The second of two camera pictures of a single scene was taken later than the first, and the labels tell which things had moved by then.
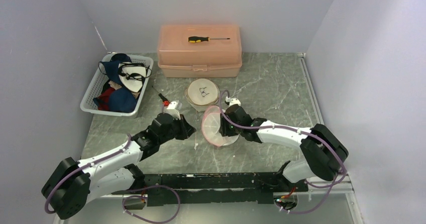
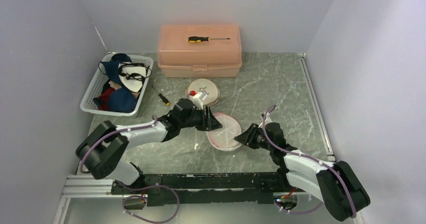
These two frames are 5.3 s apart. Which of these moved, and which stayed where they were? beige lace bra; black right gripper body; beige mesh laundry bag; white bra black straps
Moved: black right gripper body
Stayed: beige lace bra; white bra black straps; beige mesh laundry bag
